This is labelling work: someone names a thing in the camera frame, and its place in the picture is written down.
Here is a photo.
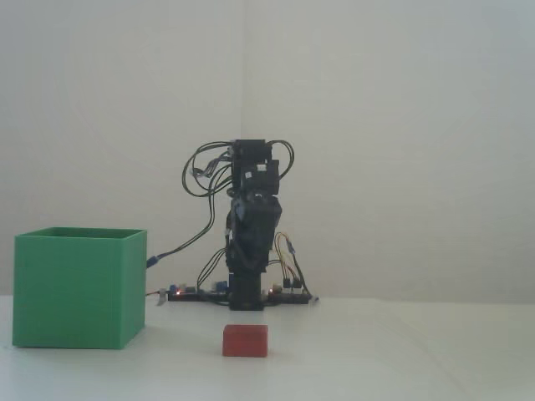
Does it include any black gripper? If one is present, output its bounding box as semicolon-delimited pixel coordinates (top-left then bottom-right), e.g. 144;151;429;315
225;160;286;272

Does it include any red block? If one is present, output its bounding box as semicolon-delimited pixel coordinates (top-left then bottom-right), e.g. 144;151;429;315
221;323;268;358

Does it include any green plastic bin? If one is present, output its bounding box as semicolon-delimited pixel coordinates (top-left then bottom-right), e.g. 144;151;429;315
12;226;148;350

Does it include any black base electronics board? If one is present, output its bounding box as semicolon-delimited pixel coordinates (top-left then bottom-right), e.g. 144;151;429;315
166;283;313;306

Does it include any coloured jumper wire bundle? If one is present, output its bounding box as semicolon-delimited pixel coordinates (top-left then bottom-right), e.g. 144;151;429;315
273;231;314;302

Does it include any black cable with blue plug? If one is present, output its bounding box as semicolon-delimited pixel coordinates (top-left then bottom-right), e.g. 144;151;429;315
145;194;218;269

